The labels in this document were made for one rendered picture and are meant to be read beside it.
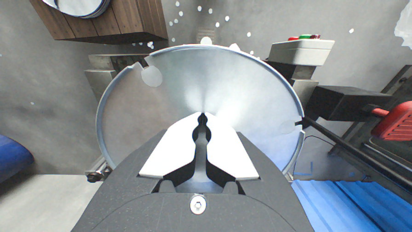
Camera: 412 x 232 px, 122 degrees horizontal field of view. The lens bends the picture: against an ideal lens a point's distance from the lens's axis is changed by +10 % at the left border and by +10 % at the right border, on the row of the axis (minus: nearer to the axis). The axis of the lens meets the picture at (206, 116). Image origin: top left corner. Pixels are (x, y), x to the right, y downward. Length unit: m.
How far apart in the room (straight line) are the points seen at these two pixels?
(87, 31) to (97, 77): 0.39
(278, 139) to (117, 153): 0.24
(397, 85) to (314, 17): 0.91
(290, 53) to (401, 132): 0.23
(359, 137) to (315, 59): 1.51
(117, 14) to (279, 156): 0.68
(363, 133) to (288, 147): 1.62
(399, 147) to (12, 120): 3.32
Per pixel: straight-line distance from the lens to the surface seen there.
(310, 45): 0.36
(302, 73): 0.37
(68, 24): 0.78
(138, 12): 0.63
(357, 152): 1.05
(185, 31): 0.93
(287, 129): 0.19
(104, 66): 0.37
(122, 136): 0.20
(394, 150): 1.76
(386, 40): 1.51
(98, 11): 0.67
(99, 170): 0.27
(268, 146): 0.20
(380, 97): 0.40
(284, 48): 0.39
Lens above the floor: 0.91
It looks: 61 degrees down
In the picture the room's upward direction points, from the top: 180 degrees clockwise
